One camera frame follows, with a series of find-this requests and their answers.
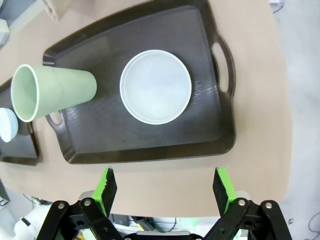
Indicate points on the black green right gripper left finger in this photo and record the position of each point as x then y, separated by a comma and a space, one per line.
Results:
100, 190

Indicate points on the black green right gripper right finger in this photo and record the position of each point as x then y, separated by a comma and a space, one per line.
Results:
223, 190

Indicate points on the tall pale green cup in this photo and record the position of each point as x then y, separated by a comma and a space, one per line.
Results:
70, 87

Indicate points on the light blue bowl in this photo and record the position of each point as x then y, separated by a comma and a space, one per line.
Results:
7, 125

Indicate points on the grey white bowl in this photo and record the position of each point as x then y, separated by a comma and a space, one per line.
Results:
155, 87

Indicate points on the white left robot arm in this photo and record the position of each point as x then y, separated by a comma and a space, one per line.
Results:
27, 222

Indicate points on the white foam box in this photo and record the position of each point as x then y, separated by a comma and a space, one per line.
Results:
3, 32

